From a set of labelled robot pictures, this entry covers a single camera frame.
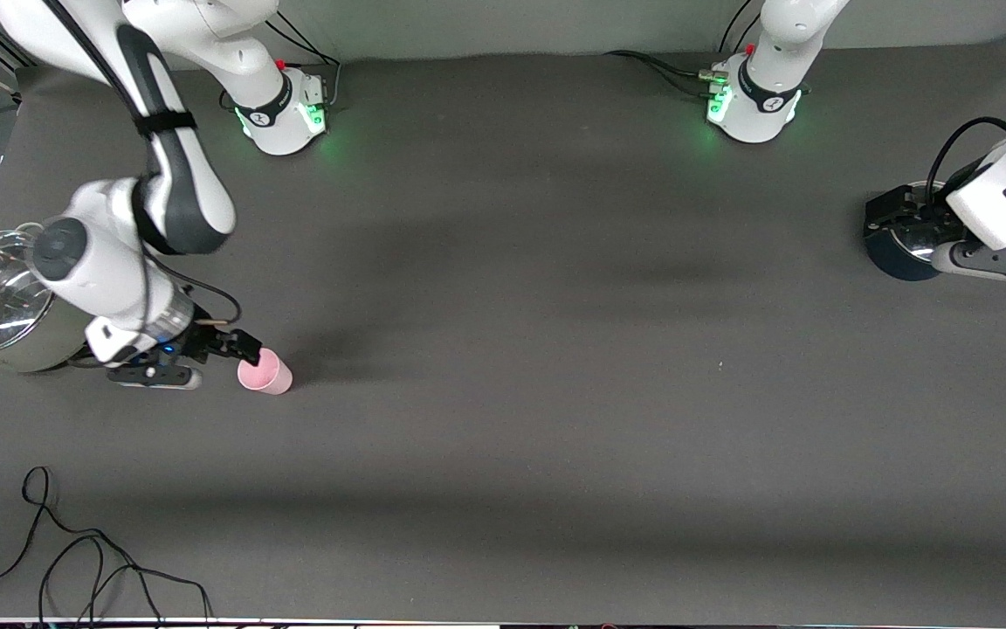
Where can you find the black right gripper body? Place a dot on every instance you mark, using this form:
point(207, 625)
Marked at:
point(206, 342)

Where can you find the pink plastic cup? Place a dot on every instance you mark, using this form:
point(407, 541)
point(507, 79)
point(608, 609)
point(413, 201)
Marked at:
point(265, 374)

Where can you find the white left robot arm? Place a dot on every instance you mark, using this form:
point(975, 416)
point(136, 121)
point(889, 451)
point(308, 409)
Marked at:
point(765, 96)

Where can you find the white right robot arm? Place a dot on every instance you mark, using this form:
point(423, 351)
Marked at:
point(101, 262)

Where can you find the dark blue saucepan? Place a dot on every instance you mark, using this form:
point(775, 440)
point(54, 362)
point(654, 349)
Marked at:
point(892, 262)

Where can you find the glass lid with blue knob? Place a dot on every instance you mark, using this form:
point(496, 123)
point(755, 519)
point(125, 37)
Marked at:
point(924, 243)

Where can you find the pale green cooking pot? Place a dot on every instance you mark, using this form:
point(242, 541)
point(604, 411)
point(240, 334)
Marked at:
point(58, 345)

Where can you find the dark grey table cover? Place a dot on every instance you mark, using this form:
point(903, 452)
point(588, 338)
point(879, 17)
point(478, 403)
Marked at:
point(503, 393)

